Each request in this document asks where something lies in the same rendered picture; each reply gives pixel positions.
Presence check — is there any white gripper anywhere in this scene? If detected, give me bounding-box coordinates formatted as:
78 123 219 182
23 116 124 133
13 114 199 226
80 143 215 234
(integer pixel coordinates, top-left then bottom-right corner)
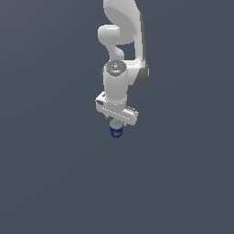
94 91 140 126

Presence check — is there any blue can with pale lid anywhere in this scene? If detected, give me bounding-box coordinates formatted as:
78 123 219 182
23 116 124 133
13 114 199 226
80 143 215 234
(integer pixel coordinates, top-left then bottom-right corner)
109 117 124 139

